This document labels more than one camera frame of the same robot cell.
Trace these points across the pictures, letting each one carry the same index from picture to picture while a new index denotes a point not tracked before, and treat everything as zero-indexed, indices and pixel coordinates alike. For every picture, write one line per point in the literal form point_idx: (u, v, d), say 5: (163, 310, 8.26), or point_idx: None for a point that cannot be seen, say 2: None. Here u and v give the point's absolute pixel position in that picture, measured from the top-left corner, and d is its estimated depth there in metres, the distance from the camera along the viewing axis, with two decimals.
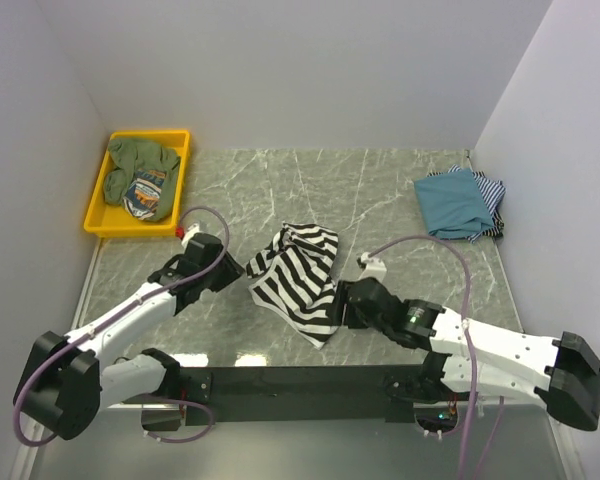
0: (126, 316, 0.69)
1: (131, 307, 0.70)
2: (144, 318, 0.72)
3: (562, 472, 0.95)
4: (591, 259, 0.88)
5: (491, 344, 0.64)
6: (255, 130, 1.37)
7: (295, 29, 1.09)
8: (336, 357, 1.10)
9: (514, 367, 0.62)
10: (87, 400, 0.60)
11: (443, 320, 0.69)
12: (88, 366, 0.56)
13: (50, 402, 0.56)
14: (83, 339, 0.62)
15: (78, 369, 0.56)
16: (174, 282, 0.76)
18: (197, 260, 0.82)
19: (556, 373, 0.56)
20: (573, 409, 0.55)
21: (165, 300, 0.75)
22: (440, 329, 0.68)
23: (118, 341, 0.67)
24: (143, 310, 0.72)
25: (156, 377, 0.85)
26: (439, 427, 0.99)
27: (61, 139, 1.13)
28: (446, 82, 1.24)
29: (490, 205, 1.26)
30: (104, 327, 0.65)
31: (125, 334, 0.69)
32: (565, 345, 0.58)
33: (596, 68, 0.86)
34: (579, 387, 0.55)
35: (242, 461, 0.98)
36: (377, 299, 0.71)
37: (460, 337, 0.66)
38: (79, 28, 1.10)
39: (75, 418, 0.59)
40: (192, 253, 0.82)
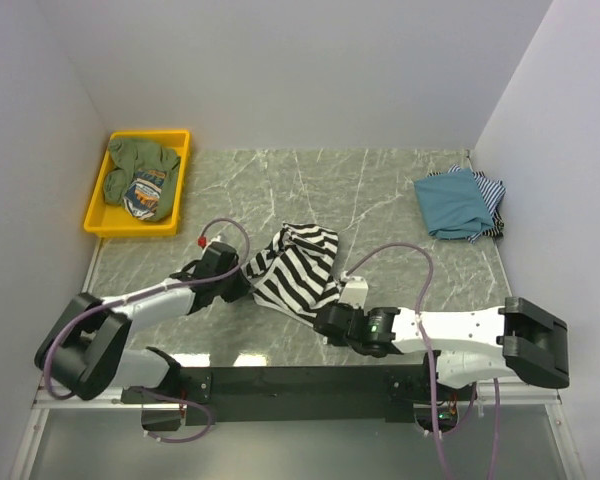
0: (153, 296, 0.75)
1: (158, 289, 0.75)
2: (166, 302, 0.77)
3: (562, 472, 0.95)
4: (591, 259, 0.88)
5: (444, 328, 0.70)
6: (255, 130, 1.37)
7: (294, 28, 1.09)
8: (336, 357, 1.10)
9: (469, 344, 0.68)
10: (112, 364, 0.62)
11: (400, 321, 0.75)
12: (120, 324, 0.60)
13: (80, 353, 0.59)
14: (117, 302, 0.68)
15: (112, 324, 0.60)
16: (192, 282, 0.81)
18: (213, 265, 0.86)
19: (506, 340, 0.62)
20: (533, 368, 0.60)
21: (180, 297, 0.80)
22: (399, 331, 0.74)
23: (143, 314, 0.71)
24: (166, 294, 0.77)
25: (159, 371, 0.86)
26: (439, 428, 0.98)
27: (61, 139, 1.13)
28: (447, 82, 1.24)
29: (490, 205, 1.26)
30: (136, 299, 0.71)
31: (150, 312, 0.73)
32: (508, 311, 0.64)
33: (596, 68, 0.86)
34: (530, 346, 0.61)
35: (242, 461, 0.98)
36: (336, 323, 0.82)
37: (416, 332, 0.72)
38: (78, 27, 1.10)
39: (95, 377, 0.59)
40: (208, 259, 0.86)
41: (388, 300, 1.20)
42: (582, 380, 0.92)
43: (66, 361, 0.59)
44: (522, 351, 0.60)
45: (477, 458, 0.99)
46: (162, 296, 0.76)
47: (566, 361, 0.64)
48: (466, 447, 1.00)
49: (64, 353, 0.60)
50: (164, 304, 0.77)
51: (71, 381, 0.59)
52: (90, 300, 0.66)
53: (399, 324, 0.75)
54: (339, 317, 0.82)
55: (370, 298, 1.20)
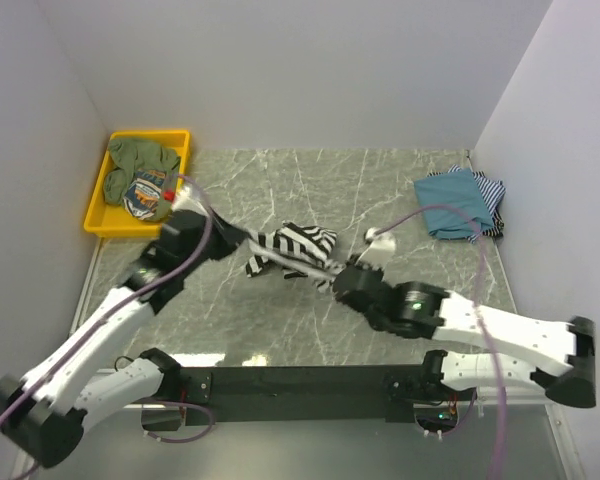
0: (92, 338, 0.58)
1: (92, 329, 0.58)
2: (115, 335, 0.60)
3: (562, 473, 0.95)
4: (591, 259, 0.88)
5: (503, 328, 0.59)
6: (256, 130, 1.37)
7: (294, 27, 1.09)
8: (336, 358, 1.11)
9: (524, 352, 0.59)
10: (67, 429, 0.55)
11: (449, 306, 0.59)
12: (46, 417, 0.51)
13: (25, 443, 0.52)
14: (40, 383, 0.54)
15: (37, 419, 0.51)
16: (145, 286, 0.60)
18: (173, 248, 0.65)
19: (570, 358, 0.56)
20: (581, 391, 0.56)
21: (134, 313, 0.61)
22: (450, 317, 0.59)
23: (85, 371, 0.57)
24: (109, 329, 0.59)
25: (153, 382, 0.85)
26: (439, 427, 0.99)
27: (60, 138, 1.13)
28: (447, 82, 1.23)
29: (490, 205, 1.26)
30: (66, 363, 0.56)
31: (98, 358, 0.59)
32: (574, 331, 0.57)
33: (596, 67, 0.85)
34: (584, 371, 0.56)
35: (242, 460, 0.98)
36: (365, 288, 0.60)
37: (472, 324, 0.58)
38: (79, 27, 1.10)
39: (58, 446, 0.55)
40: (166, 241, 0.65)
41: None
42: None
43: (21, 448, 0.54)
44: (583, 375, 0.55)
45: (478, 458, 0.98)
46: (105, 331, 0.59)
47: None
48: (467, 447, 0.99)
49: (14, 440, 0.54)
50: (112, 338, 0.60)
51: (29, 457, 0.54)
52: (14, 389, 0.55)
53: (448, 308, 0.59)
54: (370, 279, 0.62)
55: None
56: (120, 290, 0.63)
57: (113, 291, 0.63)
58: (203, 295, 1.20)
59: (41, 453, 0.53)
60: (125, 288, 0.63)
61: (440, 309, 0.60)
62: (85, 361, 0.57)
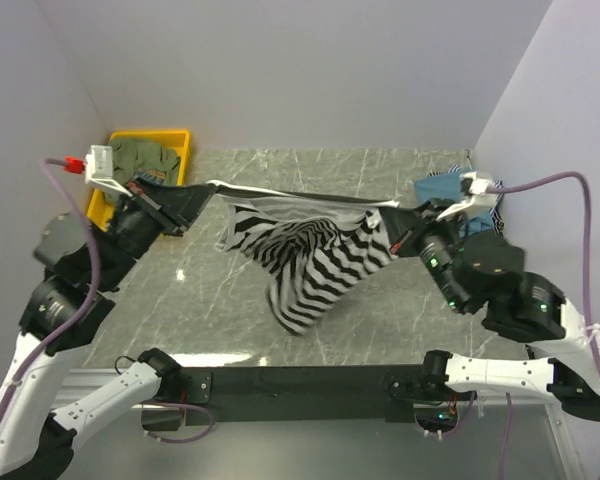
0: (13, 403, 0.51)
1: (5, 400, 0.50)
2: (41, 391, 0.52)
3: (563, 473, 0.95)
4: (591, 258, 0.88)
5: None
6: (256, 129, 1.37)
7: (294, 27, 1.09)
8: (336, 358, 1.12)
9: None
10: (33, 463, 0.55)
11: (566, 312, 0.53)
12: None
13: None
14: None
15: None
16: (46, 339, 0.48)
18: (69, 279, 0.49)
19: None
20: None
21: (48, 366, 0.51)
22: (568, 326, 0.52)
23: (24, 430, 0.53)
24: (26, 390, 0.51)
25: (151, 387, 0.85)
26: (439, 427, 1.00)
27: (60, 138, 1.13)
28: (447, 81, 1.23)
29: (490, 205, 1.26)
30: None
31: (33, 412, 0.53)
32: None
33: (596, 67, 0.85)
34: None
35: (242, 461, 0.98)
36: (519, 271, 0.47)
37: (583, 340, 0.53)
38: (79, 27, 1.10)
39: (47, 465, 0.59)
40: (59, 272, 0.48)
41: (389, 300, 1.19)
42: None
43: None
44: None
45: (478, 458, 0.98)
46: (22, 394, 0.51)
47: None
48: (467, 446, 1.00)
49: None
50: (37, 395, 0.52)
51: None
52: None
53: (565, 317, 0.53)
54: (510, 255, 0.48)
55: (370, 298, 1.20)
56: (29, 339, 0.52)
57: (20, 341, 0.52)
58: (204, 295, 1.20)
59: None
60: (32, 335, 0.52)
61: (558, 317, 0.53)
62: (18, 426, 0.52)
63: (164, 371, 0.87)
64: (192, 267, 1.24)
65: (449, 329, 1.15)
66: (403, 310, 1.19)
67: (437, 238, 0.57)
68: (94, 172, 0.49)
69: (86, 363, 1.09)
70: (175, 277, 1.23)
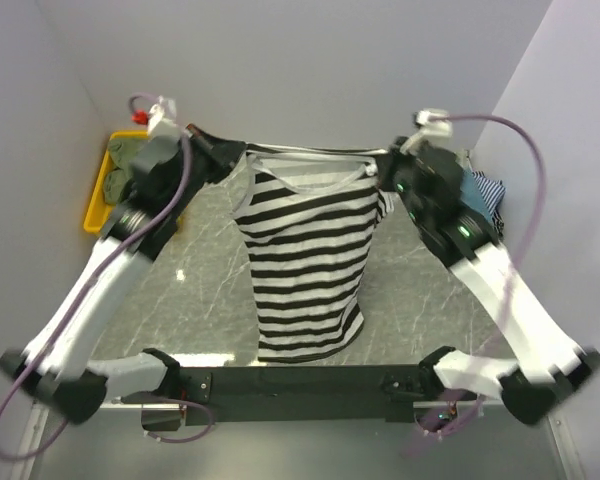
0: (87, 306, 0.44)
1: (85, 296, 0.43)
2: (117, 294, 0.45)
3: (563, 472, 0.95)
4: (591, 257, 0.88)
5: (526, 313, 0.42)
6: (256, 130, 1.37)
7: (295, 27, 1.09)
8: (336, 358, 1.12)
9: (518, 346, 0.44)
10: (84, 389, 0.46)
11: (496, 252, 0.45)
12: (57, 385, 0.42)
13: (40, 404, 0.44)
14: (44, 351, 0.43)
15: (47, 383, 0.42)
16: (134, 234, 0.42)
18: (152, 186, 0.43)
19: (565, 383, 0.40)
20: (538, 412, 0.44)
21: (128, 268, 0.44)
22: (485, 261, 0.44)
23: (92, 336, 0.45)
24: (102, 290, 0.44)
25: (157, 374, 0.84)
26: (439, 427, 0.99)
27: (60, 138, 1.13)
28: (447, 82, 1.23)
29: (490, 205, 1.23)
30: (70, 329, 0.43)
31: (101, 318, 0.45)
32: (562, 376, 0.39)
33: (596, 66, 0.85)
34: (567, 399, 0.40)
35: (243, 460, 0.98)
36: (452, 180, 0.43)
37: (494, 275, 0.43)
38: (79, 27, 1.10)
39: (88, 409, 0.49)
40: (139, 178, 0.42)
41: (389, 301, 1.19)
42: None
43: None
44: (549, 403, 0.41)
45: (477, 458, 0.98)
46: (98, 294, 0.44)
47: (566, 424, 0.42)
48: (467, 446, 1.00)
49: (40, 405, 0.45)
50: (111, 301, 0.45)
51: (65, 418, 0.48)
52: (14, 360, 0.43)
53: (492, 254, 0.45)
54: (458, 175, 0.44)
55: (370, 299, 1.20)
56: (106, 241, 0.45)
57: (96, 243, 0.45)
58: (204, 295, 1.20)
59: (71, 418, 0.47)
60: (109, 238, 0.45)
61: (479, 251, 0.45)
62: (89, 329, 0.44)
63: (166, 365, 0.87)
64: (192, 267, 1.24)
65: (449, 329, 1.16)
66: (403, 310, 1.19)
67: (406, 164, 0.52)
68: (149, 131, 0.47)
69: None
70: (175, 277, 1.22)
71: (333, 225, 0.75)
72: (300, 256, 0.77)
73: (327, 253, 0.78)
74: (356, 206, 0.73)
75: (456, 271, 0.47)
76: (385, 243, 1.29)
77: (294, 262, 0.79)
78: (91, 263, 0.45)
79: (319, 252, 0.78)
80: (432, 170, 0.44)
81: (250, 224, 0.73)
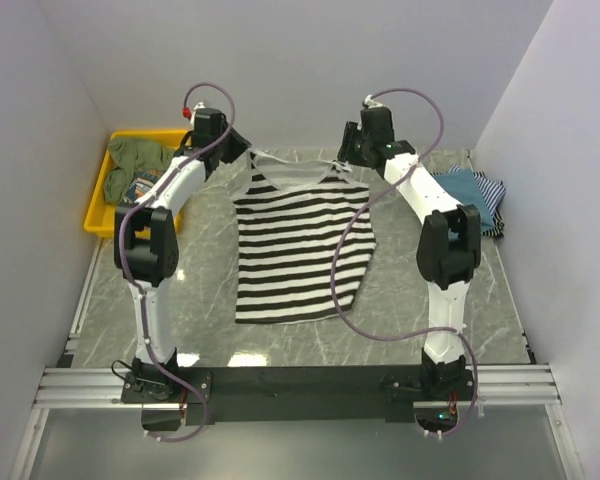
0: (173, 181, 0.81)
1: (172, 175, 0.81)
2: (189, 181, 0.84)
3: (563, 472, 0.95)
4: (591, 257, 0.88)
5: (424, 187, 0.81)
6: (256, 129, 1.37)
7: (295, 27, 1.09)
8: (336, 358, 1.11)
9: (420, 205, 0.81)
10: (173, 244, 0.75)
11: (405, 158, 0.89)
12: (166, 216, 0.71)
13: (146, 251, 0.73)
14: (150, 201, 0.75)
15: (158, 219, 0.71)
16: (201, 151, 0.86)
18: (207, 130, 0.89)
19: (443, 224, 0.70)
20: (440, 250, 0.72)
21: (198, 168, 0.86)
22: (397, 161, 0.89)
23: (176, 201, 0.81)
24: (183, 175, 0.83)
25: (167, 347, 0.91)
26: (439, 427, 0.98)
27: (60, 137, 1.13)
28: (448, 81, 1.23)
29: (491, 205, 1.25)
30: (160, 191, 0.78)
31: (177, 195, 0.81)
32: (439, 215, 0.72)
33: (597, 66, 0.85)
34: (445, 235, 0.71)
35: (243, 461, 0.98)
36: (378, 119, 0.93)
37: (403, 171, 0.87)
38: (80, 27, 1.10)
39: (169, 260, 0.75)
40: (200, 125, 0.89)
41: (389, 301, 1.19)
42: (581, 378, 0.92)
43: (137, 259, 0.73)
44: (435, 239, 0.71)
45: (476, 458, 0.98)
46: (183, 175, 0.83)
47: (452, 268, 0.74)
48: (467, 446, 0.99)
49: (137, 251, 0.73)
50: (186, 184, 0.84)
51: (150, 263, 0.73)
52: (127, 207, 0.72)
53: (403, 161, 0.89)
54: (382, 118, 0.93)
55: (370, 299, 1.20)
56: (179, 156, 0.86)
57: (175, 156, 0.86)
58: (204, 296, 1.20)
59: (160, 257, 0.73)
60: (181, 155, 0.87)
61: (395, 157, 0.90)
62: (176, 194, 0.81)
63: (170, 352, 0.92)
64: (192, 267, 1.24)
65: None
66: (403, 310, 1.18)
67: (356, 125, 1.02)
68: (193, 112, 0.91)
69: (86, 363, 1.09)
70: (175, 277, 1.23)
71: (305, 197, 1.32)
72: (280, 214, 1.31)
73: (304, 222, 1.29)
74: (328, 193, 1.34)
75: (386, 173, 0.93)
76: (385, 243, 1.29)
77: (269, 223, 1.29)
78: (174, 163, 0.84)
79: (300, 222, 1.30)
80: (369, 113, 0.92)
81: (256, 203, 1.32)
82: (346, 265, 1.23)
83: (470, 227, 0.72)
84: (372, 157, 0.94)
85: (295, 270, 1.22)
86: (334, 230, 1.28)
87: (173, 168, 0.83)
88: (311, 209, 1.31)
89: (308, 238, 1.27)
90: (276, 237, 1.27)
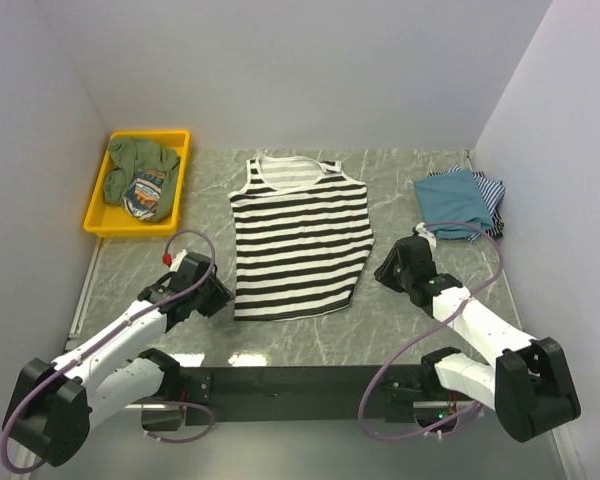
0: (116, 338, 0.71)
1: (120, 327, 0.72)
2: (137, 337, 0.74)
3: (562, 472, 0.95)
4: (591, 258, 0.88)
5: (479, 321, 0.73)
6: (256, 131, 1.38)
7: (295, 29, 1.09)
8: (336, 358, 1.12)
9: (484, 344, 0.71)
10: (77, 427, 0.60)
11: (449, 293, 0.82)
12: (73, 395, 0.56)
13: (38, 429, 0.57)
14: (70, 365, 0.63)
15: (63, 398, 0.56)
16: (165, 299, 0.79)
18: (190, 276, 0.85)
19: (520, 367, 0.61)
20: (527, 402, 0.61)
21: (155, 321, 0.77)
22: (445, 296, 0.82)
23: (107, 364, 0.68)
24: (132, 331, 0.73)
25: (154, 379, 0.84)
26: (439, 427, 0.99)
27: (59, 138, 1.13)
28: (447, 82, 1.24)
29: (490, 205, 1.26)
30: (92, 352, 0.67)
31: (113, 357, 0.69)
32: (513, 357, 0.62)
33: (596, 69, 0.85)
34: (527, 380, 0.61)
35: (242, 460, 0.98)
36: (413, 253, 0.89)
37: (455, 305, 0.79)
38: (79, 29, 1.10)
39: (65, 444, 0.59)
40: (184, 270, 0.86)
41: (389, 300, 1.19)
42: (580, 378, 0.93)
43: (25, 436, 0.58)
44: (516, 387, 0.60)
45: (477, 458, 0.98)
46: (128, 334, 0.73)
47: (543, 421, 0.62)
48: (467, 446, 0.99)
49: (27, 423, 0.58)
50: (131, 342, 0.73)
51: (38, 448, 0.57)
52: (40, 370, 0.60)
53: (449, 295, 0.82)
54: (420, 252, 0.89)
55: (370, 298, 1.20)
56: (142, 301, 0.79)
57: (137, 300, 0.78)
58: None
59: (53, 443, 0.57)
60: (147, 301, 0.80)
61: (438, 293, 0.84)
62: (110, 357, 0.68)
63: (164, 368, 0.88)
64: None
65: (449, 329, 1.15)
66: (403, 310, 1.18)
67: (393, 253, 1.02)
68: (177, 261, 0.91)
69: None
70: None
71: (302, 196, 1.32)
72: (278, 211, 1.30)
73: (303, 215, 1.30)
74: (327, 190, 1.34)
75: (435, 311, 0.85)
76: (385, 243, 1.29)
77: (266, 221, 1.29)
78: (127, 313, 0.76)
79: (301, 216, 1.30)
80: (406, 246, 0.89)
81: (258, 195, 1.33)
82: (343, 261, 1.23)
83: (555, 364, 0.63)
84: (416, 295, 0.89)
85: (293, 266, 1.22)
86: (330, 227, 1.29)
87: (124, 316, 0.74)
88: (310, 206, 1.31)
89: (305, 236, 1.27)
90: (273, 234, 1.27)
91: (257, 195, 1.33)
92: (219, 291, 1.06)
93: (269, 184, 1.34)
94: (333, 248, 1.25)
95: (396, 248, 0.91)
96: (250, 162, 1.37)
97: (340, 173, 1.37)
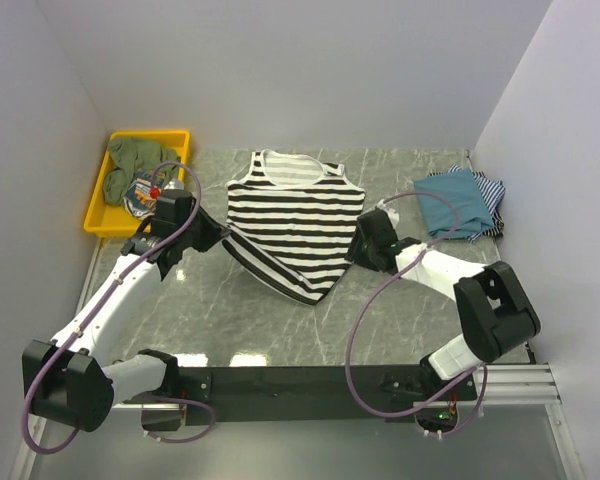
0: (111, 301, 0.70)
1: (113, 289, 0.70)
2: (133, 291, 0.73)
3: (562, 472, 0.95)
4: (590, 257, 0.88)
5: (436, 261, 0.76)
6: (256, 130, 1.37)
7: (294, 30, 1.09)
8: (336, 358, 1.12)
9: (443, 280, 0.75)
10: (101, 393, 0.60)
11: (407, 249, 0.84)
12: (85, 364, 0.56)
13: (62, 404, 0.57)
14: (72, 339, 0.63)
15: (76, 370, 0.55)
16: (152, 249, 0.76)
18: (171, 217, 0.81)
19: (476, 287, 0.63)
20: (487, 320, 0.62)
21: (148, 272, 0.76)
22: (405, 254, 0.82)
23: (109, 329, 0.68)
24: (127, 287, 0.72)
25: (158, 374, 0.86)
26: (439, 427, 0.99)
27: (59, 137, 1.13)
28: (447, 81, 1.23)
29: (490, 205, 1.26)
30: (90, 320, 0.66)
31: (116, 322, 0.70)
32: (467, 280, 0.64)
33: (598, 65, 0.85)
34: (483, 299, 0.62)
35: (242, 460, 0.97)
36: (374, 224, 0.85)
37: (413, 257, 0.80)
38: (79, 28, 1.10)
39: (94, 411, 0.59)
40: (162, 212, 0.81)
41: (389, 300, 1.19)
42: (582, 377, 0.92)
43: (52, 411, 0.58)
44: (472, 305, 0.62)
45: (477, 458, 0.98)
46: (121, 293, 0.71)
47: (507, 337, 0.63)
48: (467, 446, 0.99)
49: (49, 402, 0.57)
50: (128, 297, 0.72)
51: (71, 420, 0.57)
52: (42, 350, 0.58)
53: (408, 252, 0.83)
54: (381, 219, 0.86)
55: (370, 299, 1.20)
56: (127, 256, 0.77)
57: (122, 257, 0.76)
58: (203, 295, 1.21)
59: (81, 414, 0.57)
60: (134, 254, 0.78)
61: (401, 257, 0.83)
62: (110, 321, 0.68)
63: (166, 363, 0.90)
64: (192, 266, 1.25)
65: (450, 329, 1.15)
66: (403, 310, 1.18)
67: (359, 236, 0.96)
68: None
69: None
70: (175, 277, 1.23)
71: (300, 195, 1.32)
72: (278, 211, 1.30)
73: (304, 215, 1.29)
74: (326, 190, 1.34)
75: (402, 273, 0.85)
76: None
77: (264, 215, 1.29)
78: (117, 271, 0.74)
79: (301, 218, 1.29)
80: (366, 217, 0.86)
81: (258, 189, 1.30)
82: (323, 264, 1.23)
83: (508, 281, 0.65)
84: (382, 264, 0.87)
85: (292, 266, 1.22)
86: (318, 229, 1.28)
87: (114, 277, 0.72)
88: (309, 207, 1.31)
89: (305, 236, 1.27)
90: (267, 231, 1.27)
91: (257, 188, 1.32)
92: (209, 224, 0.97)
93: (268, 178, 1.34)
94: (317, 250, 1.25)
95: (358, 221, 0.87)
96: (255, 154, 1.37)
97: (341, 175, 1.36)
